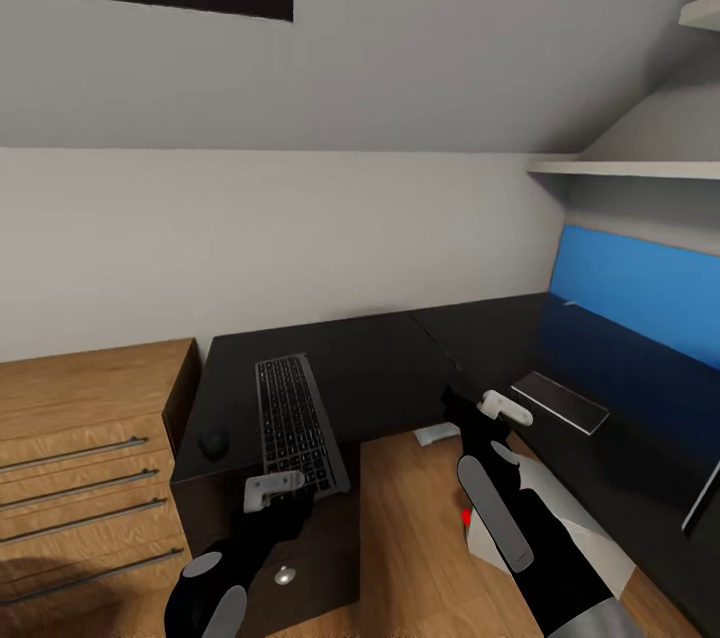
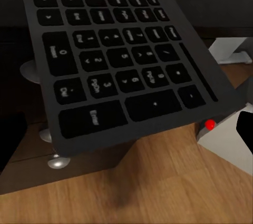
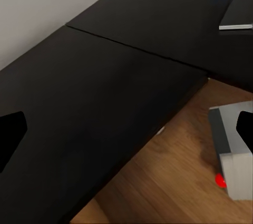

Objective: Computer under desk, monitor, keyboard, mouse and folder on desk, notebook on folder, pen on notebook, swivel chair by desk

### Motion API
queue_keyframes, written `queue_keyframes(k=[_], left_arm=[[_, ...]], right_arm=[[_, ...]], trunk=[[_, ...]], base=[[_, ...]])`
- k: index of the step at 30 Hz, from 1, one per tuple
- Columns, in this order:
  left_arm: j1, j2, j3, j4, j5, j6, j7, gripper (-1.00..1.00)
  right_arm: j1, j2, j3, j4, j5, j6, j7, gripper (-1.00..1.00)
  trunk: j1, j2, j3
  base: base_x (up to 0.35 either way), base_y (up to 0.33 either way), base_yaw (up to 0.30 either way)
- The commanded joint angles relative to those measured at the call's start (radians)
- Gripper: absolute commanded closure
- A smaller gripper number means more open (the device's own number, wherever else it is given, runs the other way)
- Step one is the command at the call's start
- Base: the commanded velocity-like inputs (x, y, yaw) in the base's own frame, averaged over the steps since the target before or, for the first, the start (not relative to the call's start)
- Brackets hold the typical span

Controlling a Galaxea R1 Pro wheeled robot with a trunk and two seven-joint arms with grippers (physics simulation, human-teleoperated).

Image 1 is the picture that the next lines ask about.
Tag mouse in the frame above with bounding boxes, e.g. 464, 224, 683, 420
197, 426, 229, 455

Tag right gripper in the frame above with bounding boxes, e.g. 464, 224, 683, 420
440, 386, 510, 439

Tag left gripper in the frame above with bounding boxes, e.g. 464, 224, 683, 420
230, 489, 314, 561

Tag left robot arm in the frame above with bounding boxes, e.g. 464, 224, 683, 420
165, 471, 314, 638

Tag monitor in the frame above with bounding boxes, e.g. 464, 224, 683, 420
681, 463, 720, 555

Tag notebook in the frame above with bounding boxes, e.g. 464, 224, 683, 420
512, 372, 610, 435

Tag keyboard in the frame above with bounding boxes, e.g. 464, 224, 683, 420
255, 354, 351, 501

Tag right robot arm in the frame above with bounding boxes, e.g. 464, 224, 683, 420
440, 386, 646, 638

